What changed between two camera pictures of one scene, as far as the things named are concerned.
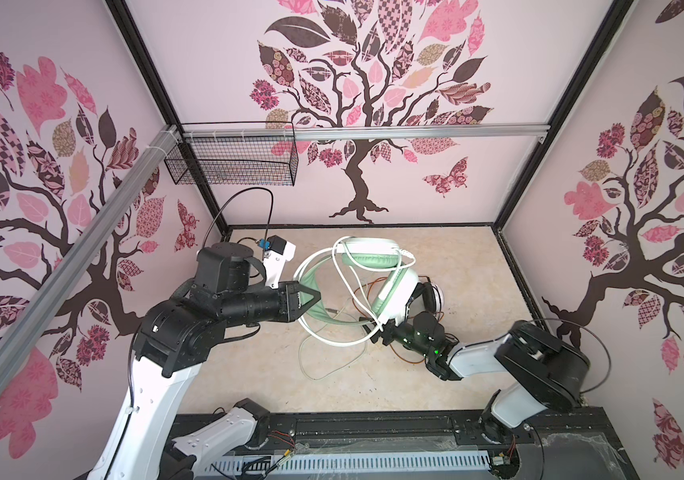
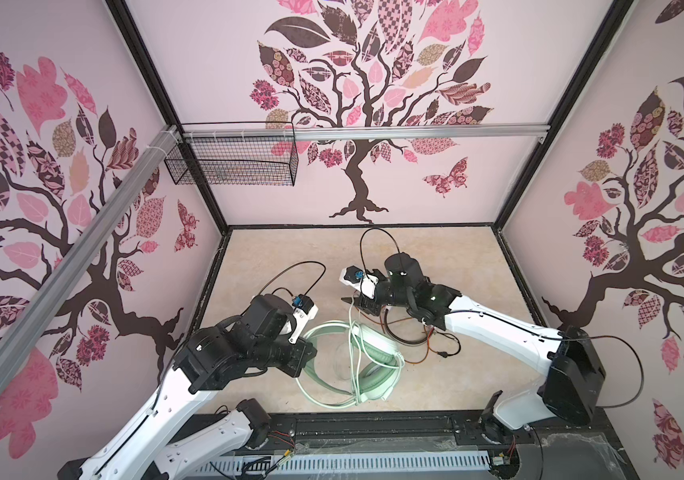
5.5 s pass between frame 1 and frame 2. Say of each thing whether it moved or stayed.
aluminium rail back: stayed
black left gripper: moved
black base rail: stayed
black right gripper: moved
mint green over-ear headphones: moved
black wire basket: stayed
